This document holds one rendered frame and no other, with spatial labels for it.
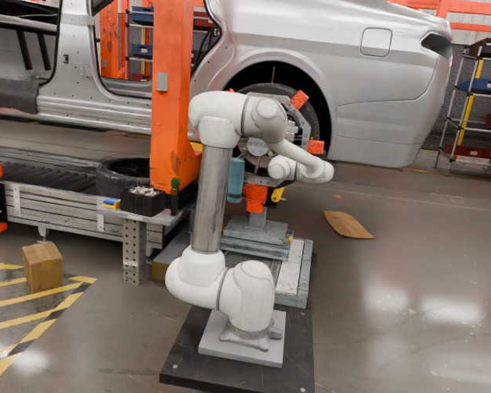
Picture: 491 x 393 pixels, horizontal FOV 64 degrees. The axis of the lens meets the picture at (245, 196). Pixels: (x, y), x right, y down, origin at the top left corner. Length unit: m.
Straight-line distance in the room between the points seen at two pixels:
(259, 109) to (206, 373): 0.86
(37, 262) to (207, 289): 1.20
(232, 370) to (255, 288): 0.28
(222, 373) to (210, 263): 0.36
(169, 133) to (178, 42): 0.47
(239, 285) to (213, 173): 0.39
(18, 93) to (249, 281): 2.50
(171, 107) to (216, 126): 0.95
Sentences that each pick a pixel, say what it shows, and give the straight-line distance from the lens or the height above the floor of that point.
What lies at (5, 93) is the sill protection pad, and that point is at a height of 0.91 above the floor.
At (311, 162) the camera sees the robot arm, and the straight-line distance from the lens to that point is 1.65.
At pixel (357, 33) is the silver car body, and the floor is 1.51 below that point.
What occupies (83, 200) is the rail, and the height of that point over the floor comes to 0.36.
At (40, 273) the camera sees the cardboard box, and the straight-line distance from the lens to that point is 2.40.
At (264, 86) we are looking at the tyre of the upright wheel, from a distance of 2.42.
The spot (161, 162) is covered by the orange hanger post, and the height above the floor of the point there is 0.70.
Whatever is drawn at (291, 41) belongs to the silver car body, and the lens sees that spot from 2.58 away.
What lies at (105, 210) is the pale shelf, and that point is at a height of 0.45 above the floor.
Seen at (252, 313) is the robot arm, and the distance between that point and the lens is 1.40.
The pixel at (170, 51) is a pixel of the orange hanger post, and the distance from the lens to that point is 2.20.
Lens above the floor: 1.25
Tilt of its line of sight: 18 degrees down
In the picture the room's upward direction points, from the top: 6 degrees clockwise
